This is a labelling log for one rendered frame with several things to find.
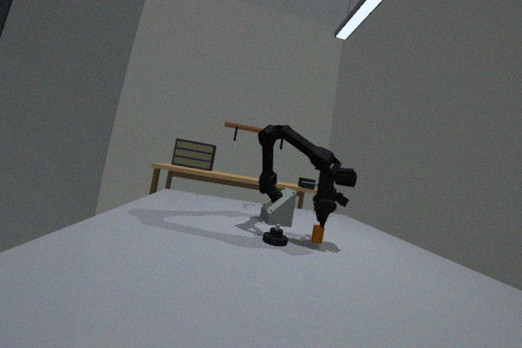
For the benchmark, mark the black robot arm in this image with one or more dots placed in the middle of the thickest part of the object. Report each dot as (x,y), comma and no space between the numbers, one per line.
(320,157)

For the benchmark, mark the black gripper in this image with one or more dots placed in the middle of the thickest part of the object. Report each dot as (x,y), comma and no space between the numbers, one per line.
(323,204)

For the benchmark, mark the orange knob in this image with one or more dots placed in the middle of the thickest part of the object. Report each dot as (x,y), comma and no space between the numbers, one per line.
(318,234)

